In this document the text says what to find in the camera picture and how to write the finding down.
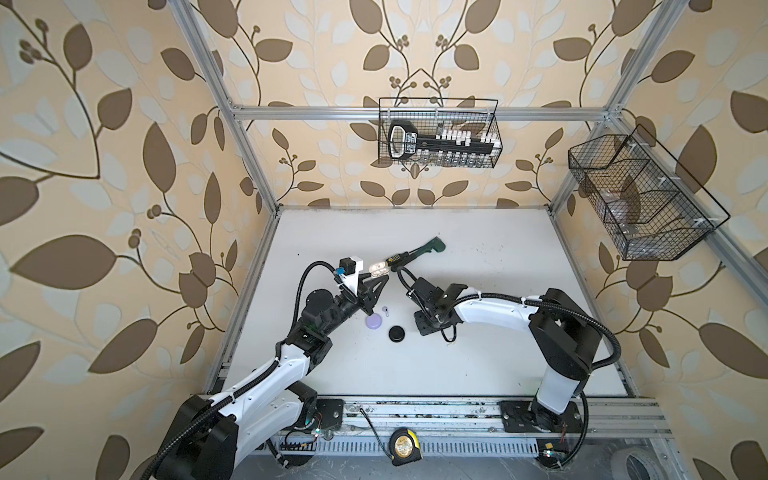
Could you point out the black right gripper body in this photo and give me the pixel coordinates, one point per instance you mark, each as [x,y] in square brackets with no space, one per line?
[425,322]

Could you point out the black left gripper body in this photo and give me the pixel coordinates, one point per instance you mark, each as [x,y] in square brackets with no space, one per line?
[347,301]

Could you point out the beige earbud charging case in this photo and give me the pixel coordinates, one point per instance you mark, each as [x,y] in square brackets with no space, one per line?
[379,269]

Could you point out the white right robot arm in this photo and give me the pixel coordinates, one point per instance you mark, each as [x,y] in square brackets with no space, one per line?
[572,343]

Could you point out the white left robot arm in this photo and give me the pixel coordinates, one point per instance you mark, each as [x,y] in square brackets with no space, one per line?
[210,436]

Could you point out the purple earbud case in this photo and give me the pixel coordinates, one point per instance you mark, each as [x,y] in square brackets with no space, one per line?
[374,321]

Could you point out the black earbud case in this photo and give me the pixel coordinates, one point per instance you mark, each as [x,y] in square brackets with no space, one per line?
[396,334]

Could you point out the green rivet gun tool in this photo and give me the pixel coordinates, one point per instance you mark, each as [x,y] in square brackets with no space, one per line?
[401,260]

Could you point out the yellow black tape measure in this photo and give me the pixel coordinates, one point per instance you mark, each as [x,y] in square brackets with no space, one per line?
[404,447]

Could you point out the black socket set holder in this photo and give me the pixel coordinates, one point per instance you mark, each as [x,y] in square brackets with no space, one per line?
[404,141]

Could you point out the grey tape roll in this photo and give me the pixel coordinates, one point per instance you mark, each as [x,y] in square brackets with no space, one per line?
[635,464]

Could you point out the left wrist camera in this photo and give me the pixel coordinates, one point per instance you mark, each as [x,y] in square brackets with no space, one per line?
[349,272]

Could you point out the black wire basket back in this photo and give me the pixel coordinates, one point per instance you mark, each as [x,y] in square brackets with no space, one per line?
[473,114]

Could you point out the black wire basket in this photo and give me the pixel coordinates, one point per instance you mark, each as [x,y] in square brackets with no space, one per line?
[473,114]
[653,207]

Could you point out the black wire basket right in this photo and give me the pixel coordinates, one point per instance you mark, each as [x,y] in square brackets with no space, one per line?
[653,207]

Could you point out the aluminium frame post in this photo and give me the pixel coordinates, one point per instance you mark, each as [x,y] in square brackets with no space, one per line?
[643,26]

